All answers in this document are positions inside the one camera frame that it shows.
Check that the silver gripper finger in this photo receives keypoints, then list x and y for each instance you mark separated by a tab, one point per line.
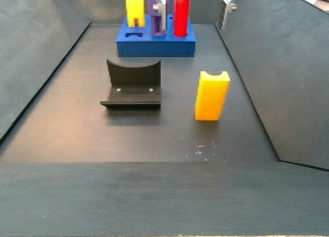
230	7
159	7

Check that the orange arch block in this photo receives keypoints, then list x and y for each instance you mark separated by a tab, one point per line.
214	87

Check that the yellow arch block in board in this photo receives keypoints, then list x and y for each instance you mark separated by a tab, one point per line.
135	13

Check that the blue shape sorter board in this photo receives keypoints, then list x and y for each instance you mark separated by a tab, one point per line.
136	43

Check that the red hexagon block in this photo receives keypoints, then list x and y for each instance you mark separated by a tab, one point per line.
180	17

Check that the purple pentagon block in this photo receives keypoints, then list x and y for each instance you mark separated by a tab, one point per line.
158	22

